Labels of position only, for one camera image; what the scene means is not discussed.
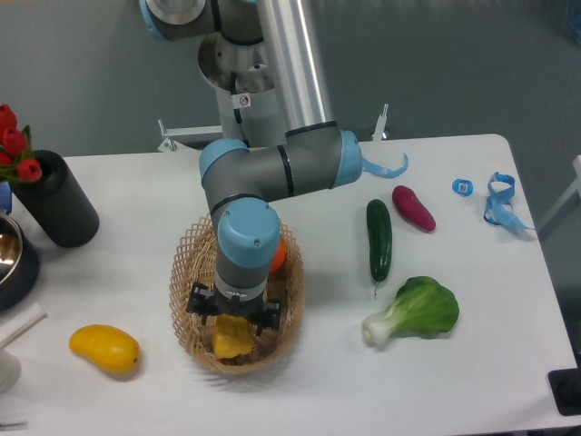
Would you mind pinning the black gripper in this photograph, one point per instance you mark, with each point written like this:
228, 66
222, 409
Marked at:
265, 314

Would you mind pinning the yellow bell pepper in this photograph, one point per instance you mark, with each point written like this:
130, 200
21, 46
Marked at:
231, 337

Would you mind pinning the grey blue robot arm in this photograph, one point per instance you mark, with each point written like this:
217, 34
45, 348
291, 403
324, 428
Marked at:
240, 181

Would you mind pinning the woven wicker basket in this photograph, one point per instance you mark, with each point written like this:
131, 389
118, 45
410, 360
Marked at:
195, 261

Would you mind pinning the orange fruit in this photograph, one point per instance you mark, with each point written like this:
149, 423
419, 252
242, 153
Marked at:
279, 257

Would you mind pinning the yellow mango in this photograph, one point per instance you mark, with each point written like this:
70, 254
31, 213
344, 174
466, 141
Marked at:
108, 348

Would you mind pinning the green cucumber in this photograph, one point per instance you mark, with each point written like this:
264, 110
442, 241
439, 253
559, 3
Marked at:
380, 241

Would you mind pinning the green bok choy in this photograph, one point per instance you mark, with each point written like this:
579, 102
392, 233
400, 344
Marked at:
421, 306

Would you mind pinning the blue curved tape strip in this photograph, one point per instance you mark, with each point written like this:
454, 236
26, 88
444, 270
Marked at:
385, 172

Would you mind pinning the purple sweet potato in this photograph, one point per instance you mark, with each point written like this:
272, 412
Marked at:
412, 210

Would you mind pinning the black cylindrical vase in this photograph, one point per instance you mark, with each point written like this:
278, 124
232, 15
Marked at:
58, 203

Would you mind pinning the black metal bowl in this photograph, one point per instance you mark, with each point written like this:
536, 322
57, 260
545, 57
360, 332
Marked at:
19, 263

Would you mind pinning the white lamp stand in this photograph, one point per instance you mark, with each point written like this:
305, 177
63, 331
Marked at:
14, 325

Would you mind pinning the small blue tape roll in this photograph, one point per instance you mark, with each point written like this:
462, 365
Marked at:
462, 187

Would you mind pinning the red artificial tulips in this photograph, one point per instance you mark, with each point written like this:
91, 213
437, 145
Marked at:
18, 161

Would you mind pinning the tangled blue tape ribbon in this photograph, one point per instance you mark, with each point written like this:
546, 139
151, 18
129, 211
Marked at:
499, 211

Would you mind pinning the black device at edge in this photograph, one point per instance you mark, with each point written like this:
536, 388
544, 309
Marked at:
565, 386

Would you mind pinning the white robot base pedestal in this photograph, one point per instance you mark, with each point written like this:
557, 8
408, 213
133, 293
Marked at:
270, 92

